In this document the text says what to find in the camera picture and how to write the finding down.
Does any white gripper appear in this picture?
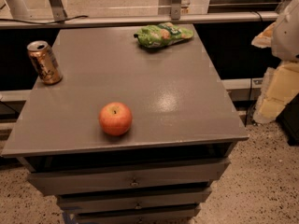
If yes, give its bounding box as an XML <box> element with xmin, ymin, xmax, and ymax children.
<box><xmin>251</xmin><ymin>4</ymin><xmax>299</xmax><ymax>124</ymax></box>

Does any red apple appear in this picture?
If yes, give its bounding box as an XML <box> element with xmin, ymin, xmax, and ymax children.
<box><xmin>98</xmin><ymin>102</ymin><xmax>133</xmax><ymax>136</ymax></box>

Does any grey drawer cabinet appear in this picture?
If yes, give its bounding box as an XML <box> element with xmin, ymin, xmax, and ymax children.
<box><xmin>3</xmin><ymin>27</ymin><xmax>247</xmax><ymax>224</ymax></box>

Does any white pipe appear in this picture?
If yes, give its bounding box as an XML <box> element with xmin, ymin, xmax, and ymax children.
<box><xmin>4</xmin><ymin>0</ymin><xmax>30</xmax><ymax>20</ymax></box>

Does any grey metal railing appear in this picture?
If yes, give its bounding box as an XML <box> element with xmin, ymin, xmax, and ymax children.
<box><xmin>0</xmin><ymin>11</ymin><xmax>278</xmax><ymax>30</ymax></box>

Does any bottom grey drawer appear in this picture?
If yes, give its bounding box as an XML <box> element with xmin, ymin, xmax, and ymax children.
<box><xmin>76</xmin><ymin>204</ymin><xmax>200</xmax><ymax>224</ymax></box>

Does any black cable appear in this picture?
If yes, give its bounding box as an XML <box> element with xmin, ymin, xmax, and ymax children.
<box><xmin>0</xmin><ymin>14</ymin><xmax>90</xmax><ymax>25</ymax></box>

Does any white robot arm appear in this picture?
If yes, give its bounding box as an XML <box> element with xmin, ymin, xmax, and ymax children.
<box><xmin>251</xmin><ymin>0</ymin><xmax>299</xmax><ymax>123</ymax></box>

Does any top grey drawer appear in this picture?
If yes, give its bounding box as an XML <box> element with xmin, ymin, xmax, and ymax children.
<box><xmin>28</xmin><ymin>158</ymin><xmax>230</xmax><ymax>195</ymax></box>

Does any green snack bag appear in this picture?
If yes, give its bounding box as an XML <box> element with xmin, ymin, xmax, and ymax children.
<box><xmin>134</xmin><ymin>22</ymin><xmax>193</xmax><ymax>48</ymax></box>

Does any middle grey drawer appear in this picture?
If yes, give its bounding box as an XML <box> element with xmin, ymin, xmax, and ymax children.
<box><xmin>58</xmin><ymin>187</ymin><xmax>211</xmax><ymax>214</ymax></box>

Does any grey drawer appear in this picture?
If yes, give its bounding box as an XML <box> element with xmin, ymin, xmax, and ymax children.
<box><xmin>76</xmin><ymin>204</ymin><xmax>200</xmax><ymax>224</ymax></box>
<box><xmin>58</xmin><ymin>187</ymin><xmax>211</xmax><ymax>214</ymax></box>
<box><xmin>28</xmin><ymin>158</ymin><xmax>230</xmax><ymax>195</ymax></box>

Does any orange soda can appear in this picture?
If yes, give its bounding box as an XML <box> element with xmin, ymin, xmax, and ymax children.
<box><xmin>27</xmin><ymin>40</ymin><xmax>63</xmax><ymax>85</ymax></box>

